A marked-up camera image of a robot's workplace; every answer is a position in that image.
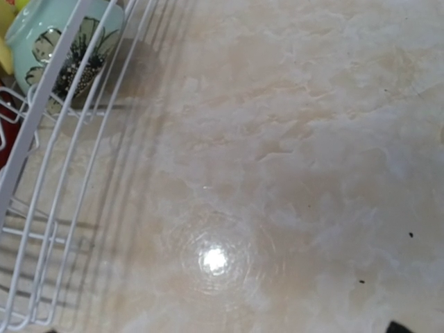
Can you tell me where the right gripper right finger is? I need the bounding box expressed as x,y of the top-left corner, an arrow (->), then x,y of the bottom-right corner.
385,321 -> 416,333

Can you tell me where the light blue floral bowl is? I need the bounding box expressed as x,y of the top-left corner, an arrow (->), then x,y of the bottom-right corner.
5,1 -> 125,101

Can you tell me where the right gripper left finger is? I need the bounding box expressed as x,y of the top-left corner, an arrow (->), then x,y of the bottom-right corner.
44,328 -> 60,333

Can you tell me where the lime green bowl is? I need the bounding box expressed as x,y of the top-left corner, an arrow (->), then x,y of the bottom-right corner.
0,0 -> 29,33

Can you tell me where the white wire dish rack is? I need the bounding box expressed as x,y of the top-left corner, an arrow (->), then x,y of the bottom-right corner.
0,0 -> 195,330

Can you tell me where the dark red black plate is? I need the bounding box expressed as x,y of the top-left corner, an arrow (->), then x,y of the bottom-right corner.
1,80 -> 26,169

